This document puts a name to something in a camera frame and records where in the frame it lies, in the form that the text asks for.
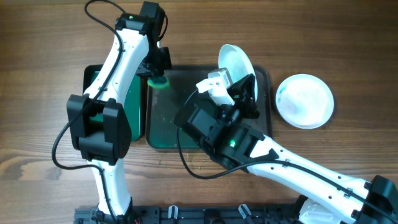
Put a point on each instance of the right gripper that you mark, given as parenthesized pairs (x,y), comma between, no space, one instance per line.
(245,100)

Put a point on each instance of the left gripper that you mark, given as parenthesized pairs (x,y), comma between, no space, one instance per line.
(164,63)

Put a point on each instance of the green scrub sponge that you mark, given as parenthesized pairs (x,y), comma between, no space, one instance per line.
(158,83)

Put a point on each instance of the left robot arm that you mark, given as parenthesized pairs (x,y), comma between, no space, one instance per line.
(97,120)

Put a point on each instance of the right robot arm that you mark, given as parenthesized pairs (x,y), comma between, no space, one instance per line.
(327,196)

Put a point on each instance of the dark brown serving tray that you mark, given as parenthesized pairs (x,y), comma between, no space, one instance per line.
(163,105)

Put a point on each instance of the green water tray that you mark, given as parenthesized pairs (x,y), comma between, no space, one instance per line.
(134,104)

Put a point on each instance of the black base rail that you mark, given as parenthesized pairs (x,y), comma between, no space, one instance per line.
(273,213)

